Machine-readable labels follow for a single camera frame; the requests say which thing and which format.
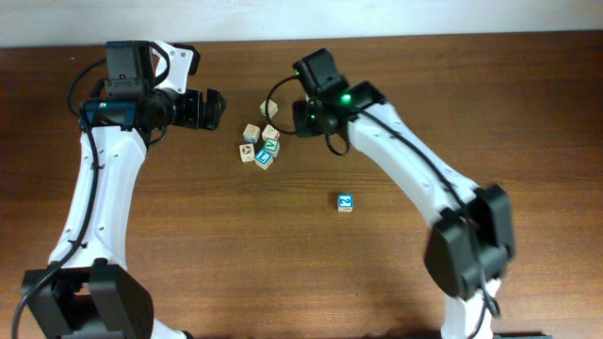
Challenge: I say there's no green V block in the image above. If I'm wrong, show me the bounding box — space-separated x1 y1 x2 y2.
263 138 281 157

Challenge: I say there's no blue letter block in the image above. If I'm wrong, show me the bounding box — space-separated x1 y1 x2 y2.
337 194 354 212

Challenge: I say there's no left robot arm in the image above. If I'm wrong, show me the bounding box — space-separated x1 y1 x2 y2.
16 40 226 338

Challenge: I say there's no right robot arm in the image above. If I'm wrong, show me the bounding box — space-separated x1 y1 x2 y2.
293 49 515 338

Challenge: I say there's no green-edged picture block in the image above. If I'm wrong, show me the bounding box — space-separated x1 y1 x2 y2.
259 99 278 119

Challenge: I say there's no pretzel picture block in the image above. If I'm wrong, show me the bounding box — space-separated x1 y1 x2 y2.
242 123 261 144

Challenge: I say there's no green N block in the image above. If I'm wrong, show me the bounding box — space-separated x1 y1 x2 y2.
261 124 280 141

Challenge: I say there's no soccer ball block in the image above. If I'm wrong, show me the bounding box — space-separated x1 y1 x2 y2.
239 143 255 163

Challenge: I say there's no blue L block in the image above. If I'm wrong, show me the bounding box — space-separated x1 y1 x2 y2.
254 149 273 170

